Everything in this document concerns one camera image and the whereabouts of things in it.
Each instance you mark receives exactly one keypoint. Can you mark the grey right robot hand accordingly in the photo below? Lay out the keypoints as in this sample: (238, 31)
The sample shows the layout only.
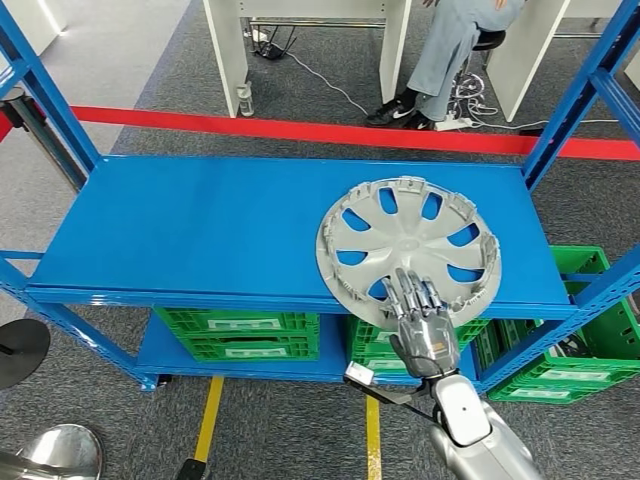
(430, 344)

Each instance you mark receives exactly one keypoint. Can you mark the grey plastic hubcap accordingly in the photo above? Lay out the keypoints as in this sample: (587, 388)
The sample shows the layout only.
(410, 245)

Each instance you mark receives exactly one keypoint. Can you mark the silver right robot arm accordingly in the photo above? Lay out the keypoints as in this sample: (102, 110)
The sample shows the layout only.
(475, 430)

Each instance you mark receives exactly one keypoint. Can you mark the blue metal shelf rack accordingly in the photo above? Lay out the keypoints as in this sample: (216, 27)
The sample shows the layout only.
(200, 218)

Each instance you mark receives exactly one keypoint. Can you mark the green plastic crate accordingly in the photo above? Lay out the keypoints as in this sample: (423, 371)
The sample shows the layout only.
(372, 352)
(300, 350)
(300, 321)
(365, 331)
(550, 395)
(615, 338)

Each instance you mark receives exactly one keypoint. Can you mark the white power strip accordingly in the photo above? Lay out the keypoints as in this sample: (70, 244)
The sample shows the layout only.
(457, 123)

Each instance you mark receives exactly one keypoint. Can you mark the black power adapter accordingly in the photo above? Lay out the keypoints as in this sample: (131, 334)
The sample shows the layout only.
(532, 132)

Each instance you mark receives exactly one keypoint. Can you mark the red barrier belt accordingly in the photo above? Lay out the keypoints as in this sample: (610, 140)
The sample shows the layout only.
(300, 129)
(4, 126)

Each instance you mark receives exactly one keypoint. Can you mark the person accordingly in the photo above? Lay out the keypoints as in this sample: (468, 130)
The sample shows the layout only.
(445, 46)

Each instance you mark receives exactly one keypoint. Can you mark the black stool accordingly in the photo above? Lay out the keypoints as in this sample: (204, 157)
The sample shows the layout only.
(490, 40)

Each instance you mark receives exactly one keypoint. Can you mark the clear bottle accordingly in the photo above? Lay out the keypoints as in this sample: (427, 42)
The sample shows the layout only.
(244, 102)

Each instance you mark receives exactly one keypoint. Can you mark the chrome stanchion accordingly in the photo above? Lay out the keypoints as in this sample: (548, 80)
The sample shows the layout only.
(65, 450)

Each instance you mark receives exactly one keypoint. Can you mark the black round stanchion base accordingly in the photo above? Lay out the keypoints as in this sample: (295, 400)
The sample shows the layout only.
(23, 354)

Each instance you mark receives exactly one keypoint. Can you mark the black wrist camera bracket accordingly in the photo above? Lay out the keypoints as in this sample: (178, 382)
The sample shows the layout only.
(400, 397)

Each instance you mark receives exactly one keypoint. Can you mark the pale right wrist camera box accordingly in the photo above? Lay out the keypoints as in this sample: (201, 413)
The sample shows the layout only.
(360, 375)

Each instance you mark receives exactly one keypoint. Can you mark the dark stanchion post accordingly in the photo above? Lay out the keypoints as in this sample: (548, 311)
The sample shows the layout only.
(45, 136)

